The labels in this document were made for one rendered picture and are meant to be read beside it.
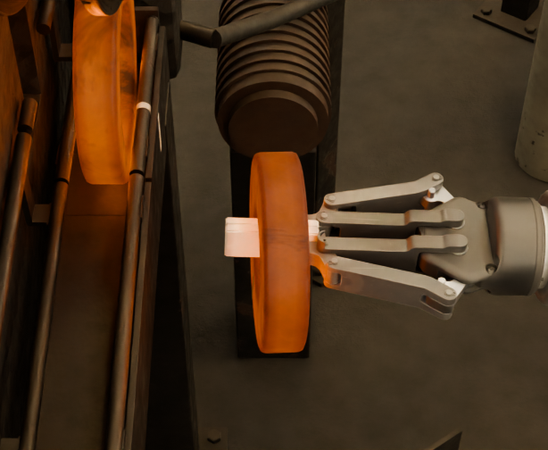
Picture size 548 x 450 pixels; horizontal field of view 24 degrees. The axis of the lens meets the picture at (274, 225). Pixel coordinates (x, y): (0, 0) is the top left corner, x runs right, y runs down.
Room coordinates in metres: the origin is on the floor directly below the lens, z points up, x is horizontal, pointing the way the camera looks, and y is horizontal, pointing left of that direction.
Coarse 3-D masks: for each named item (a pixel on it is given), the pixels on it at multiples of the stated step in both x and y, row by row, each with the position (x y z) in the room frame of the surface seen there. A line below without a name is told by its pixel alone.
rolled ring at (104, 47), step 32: (128, 0) 0.85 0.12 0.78; (96, 32) 0.75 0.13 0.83; (128, 32) 0.86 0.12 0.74; (96, 64) 0.74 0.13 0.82; (128, 64) 0.85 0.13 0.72; (96, 96) 0.72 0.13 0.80; (128, 96) 0.83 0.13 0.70; (96, 128) 0.71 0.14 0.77; (128, 128) 0.79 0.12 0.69; (96, 160) 0.71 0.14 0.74; (128, 160) 0.75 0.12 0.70
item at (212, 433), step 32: (160, 256) 0.84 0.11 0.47; (160, 288) 0.84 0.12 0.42; (160, 320) 0.84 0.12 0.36; (160, 352) 0.84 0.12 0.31; (160, 384) 0.84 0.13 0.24; (192, 384) 0.87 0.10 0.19; (160, 416) 0.84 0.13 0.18; (192, 416) 0.84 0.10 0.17; (160, 448) 0.84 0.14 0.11; (192, 448) 0.84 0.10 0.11; (224, 448) 0.90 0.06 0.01
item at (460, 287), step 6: (444, 282) 0.60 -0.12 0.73; (450, 282) 0.60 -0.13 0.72; (456, 282) 0.60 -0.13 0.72; (456, 288) 0.60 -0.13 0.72; (462, 288) 0.60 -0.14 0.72; (426, 300) 0.59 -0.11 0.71; (432, 300) 0.59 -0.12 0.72; (456, 300) 0.59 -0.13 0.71; (432, 306) 0.59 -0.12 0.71; (438, 306) 0.58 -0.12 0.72; (444, 306) 0.58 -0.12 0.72; (450, 306) 0.58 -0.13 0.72; (444, 312) 0.58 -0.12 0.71
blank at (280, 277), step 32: (256, 160) 0.68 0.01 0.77; (288, 160) 0.67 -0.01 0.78; (256, 192) 0.66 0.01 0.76; (288, 192) 0.63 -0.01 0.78; (288, 224) 0.61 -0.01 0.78; (288, 256) 0.59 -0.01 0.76; (256, 288) 0.63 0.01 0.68; (288, 288) 0.58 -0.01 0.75; (256, 320) 0.61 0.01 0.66; (288, 320) 0.57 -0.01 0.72; (288, 352) 0.58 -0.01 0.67
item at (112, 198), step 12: (72, 168) 0.78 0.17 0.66; (72, 180) 0.76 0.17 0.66; (84, 180) 0.76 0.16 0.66; (72, 192) 0.75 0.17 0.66; (84, 192) 0.75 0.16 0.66; (96, 192) 0.75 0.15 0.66; (108, 192) 0.75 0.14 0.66; (120, 192) 0.75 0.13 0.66; (72, 204) 0.73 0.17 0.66; (84, 204) 0.73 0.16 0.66; (96, 204) 0.73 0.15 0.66; (108, 204) 0.73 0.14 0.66; (120, 204) 0.73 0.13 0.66
